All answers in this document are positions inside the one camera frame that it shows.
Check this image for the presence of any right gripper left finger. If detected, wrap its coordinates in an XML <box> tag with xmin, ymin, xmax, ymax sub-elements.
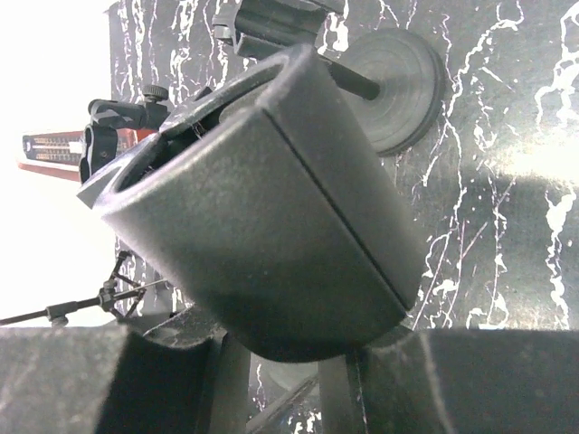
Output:
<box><xmin>1</xmin><ymin>326</ymin><xmax>251</xmax><ymax>433</ymax></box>

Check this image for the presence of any round base stand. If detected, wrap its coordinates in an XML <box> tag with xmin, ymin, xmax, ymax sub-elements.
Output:
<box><xmin>78</xmin><ymin>44</ymin><xmax>425</xmax><ymax>363</ymax></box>

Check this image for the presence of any brown red box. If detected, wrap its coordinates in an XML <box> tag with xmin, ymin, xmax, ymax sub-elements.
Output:
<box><xmin>16</xmin><ymin>128</ymin><xmax>141</xmax><ymax>181</ymax></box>

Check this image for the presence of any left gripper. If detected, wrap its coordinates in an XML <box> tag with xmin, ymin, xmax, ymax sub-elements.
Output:
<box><xmin>212</xmin><ymin>0</ymin><xmax>346</xmax><ymax>59</ymax></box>

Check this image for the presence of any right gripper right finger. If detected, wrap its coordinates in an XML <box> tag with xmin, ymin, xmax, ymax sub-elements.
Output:
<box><xmin>318</xmin><ymin>328</ymin><xmax>578</xmax><ymax>433</ymax></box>

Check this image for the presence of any black tripod mic stand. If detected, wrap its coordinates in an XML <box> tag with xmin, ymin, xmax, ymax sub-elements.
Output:
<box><xmin>79</xmin><ymin>84</ymin><xmax>169</xmax><ymax>184</ymax></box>

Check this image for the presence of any shock mount tripod stand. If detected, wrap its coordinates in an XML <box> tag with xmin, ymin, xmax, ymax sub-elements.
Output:
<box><xmin>1</xmin><ymin>250</ymin><xmax>166</xmax><ymax>327</ymax></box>

